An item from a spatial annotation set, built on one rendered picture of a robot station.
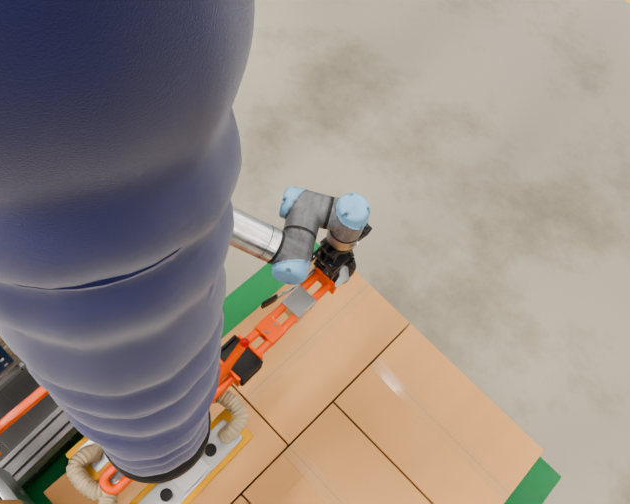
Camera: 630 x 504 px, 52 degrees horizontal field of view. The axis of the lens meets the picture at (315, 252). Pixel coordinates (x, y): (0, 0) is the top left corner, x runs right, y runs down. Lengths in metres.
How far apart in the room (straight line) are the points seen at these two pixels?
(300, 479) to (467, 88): 2.38
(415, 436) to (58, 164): 1.93
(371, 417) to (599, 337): 1.43
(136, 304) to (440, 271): 2.61
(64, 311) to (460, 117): 3.20
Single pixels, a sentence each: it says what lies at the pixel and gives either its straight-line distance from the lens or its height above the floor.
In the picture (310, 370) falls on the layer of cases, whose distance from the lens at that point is 2.14.
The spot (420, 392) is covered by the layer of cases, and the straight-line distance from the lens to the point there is 2.21.
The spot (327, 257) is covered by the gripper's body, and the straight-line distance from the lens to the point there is 1.54.
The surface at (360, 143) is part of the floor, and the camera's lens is 3.28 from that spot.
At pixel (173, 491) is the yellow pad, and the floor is 0.95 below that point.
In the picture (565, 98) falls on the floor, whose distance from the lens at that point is 3.94.
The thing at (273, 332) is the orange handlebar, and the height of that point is 1.07.
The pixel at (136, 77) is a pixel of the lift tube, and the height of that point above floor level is 2.37.
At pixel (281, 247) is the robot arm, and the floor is 1.41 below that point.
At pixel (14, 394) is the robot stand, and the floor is 0.21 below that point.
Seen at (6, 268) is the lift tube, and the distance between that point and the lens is 0.41.
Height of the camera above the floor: 2.58
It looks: 62 degrees down
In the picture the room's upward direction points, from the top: 19 degrees clockwise
